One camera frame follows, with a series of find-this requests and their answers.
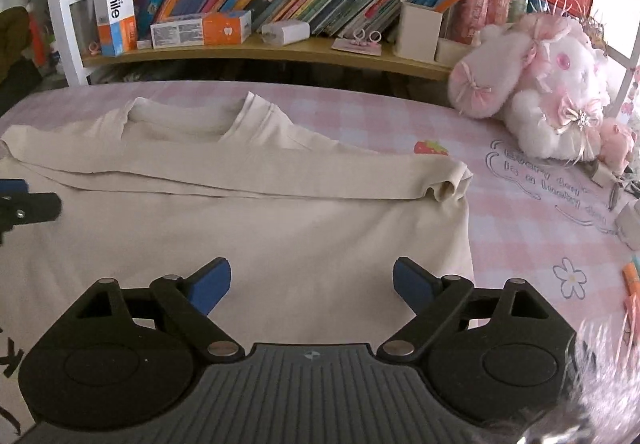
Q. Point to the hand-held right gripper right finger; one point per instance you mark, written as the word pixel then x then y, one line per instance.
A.
pixel 410 284

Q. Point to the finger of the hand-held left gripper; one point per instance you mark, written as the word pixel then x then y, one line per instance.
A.
pixel 12 186

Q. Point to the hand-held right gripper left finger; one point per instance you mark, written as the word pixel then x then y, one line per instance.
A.
pixel 212 281

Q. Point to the cream t-shirt with black print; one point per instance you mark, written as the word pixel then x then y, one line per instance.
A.
pixel 250 224

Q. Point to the dark cloth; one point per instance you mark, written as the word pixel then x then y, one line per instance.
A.
pixel 17 64

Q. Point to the small pink clip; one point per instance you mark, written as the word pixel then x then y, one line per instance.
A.
pixel 93 46

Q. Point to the tall white orange box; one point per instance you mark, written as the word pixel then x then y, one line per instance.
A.
pixel 115 9

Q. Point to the orange pen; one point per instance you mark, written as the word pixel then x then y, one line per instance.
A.
pixel 631 281

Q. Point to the pink white plush toy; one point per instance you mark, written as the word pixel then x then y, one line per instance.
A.
pixel 540 89

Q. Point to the small cream container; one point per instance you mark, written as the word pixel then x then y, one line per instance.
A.
pixel 452 53

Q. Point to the long white orange box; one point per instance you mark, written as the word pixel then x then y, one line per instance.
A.
pixel 200 29

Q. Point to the wooden bookshelf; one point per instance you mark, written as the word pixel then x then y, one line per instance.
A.
pixel 300 51

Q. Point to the pink card with clips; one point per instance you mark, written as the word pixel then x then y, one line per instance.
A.
pixel 356 43

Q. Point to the small pink plush toy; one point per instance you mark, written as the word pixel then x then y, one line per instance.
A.
pixel 616 144

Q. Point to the white pen holder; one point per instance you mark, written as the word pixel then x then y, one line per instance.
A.
pixel 417 31

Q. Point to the small white plain box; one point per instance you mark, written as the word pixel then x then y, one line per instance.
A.
pixel 285 32

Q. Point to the white metal frame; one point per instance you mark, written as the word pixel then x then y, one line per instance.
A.
pixel 55 24

